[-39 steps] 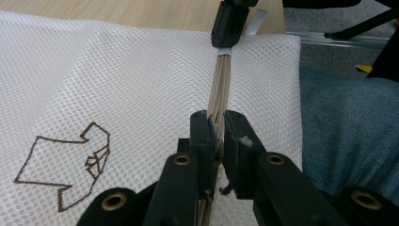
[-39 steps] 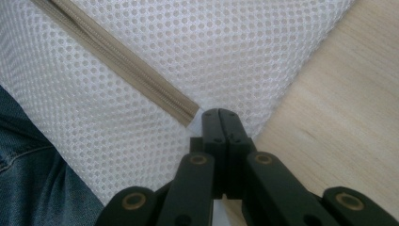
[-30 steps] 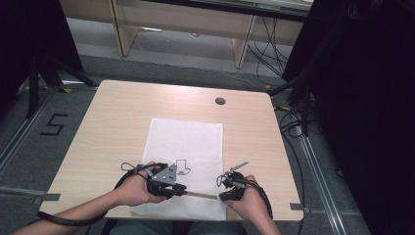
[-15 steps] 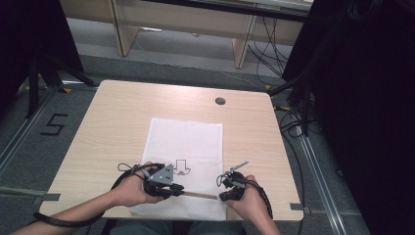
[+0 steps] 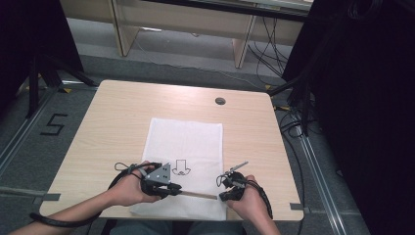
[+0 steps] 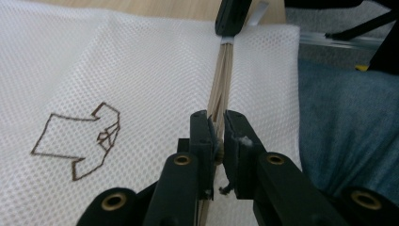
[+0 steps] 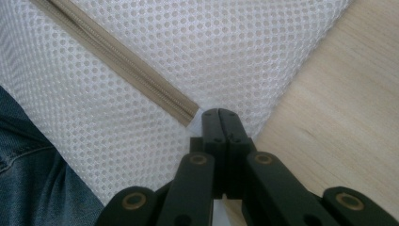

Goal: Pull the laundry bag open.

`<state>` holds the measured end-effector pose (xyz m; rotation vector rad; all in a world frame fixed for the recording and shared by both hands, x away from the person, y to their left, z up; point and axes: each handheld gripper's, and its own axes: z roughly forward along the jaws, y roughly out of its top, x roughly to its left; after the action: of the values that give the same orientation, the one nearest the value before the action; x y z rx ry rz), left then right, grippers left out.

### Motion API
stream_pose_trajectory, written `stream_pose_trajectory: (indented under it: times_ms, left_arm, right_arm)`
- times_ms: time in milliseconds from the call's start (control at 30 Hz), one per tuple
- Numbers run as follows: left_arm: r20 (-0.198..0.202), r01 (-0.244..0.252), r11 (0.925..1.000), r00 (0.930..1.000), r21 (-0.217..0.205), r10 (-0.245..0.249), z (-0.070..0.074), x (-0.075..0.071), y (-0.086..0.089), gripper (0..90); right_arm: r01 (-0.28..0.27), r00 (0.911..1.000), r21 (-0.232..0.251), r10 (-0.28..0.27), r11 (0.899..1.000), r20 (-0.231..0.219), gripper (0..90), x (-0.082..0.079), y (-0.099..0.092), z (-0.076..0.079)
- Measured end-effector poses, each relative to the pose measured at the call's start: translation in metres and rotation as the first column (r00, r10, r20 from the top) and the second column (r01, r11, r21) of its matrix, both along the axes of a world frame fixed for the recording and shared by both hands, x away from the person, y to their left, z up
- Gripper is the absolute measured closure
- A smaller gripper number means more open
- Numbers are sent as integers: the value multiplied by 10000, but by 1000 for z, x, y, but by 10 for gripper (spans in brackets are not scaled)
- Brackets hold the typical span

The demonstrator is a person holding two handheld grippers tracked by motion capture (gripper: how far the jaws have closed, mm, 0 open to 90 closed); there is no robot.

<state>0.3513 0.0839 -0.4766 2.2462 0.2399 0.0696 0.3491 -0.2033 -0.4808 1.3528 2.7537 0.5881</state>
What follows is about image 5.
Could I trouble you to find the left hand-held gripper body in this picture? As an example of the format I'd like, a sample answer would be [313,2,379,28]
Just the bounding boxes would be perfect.
[140,162,173,200]

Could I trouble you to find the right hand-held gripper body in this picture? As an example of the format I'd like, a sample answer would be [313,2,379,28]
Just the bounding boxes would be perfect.
[221,161,250,198]

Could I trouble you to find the white mesh laundry bag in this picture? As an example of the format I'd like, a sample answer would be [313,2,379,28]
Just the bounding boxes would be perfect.
[129,117,228,221]

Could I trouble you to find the person's right hand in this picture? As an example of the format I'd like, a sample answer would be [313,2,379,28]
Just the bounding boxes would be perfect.
[226,174,272,223]

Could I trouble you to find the person's left hand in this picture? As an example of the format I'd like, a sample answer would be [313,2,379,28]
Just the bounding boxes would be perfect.
[107,161,161,208]

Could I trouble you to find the person's legs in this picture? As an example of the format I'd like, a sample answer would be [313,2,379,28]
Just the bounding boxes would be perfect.
[109,218,248,235]

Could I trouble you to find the black metal stand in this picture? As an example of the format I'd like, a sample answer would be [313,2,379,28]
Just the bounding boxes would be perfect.
[266,72,311,137]
[24,53,100,119]

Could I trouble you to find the black curtain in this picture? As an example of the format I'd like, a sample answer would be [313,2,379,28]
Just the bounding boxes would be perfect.
[282,0,415,235]
[0,0,85,112]

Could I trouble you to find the light wooden desk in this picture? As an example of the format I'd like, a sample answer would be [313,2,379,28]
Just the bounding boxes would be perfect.
[59,0,315,70]

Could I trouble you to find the black sleeved right gripper cable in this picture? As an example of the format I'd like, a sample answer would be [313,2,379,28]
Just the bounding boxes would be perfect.
[247,178,274,220]

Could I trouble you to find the black sleeved gripper cable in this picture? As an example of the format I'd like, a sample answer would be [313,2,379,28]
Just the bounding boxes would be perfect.
[247,178,274,220]
[28,162,163,229]

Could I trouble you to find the black cables beside table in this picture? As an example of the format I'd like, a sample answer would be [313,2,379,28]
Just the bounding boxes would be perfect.
[273,103,309,235]

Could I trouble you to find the aluminium floor rail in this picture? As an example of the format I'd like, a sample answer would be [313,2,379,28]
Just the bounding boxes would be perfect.
[295,125,348,235]
[0,85,62,179]

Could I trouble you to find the black sleeved left gripper cable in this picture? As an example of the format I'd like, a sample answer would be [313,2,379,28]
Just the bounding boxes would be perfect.
[28,162,163,229]

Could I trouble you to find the bundle of black floor cables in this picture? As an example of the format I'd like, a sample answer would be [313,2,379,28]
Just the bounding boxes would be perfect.
[247,15,296,86]

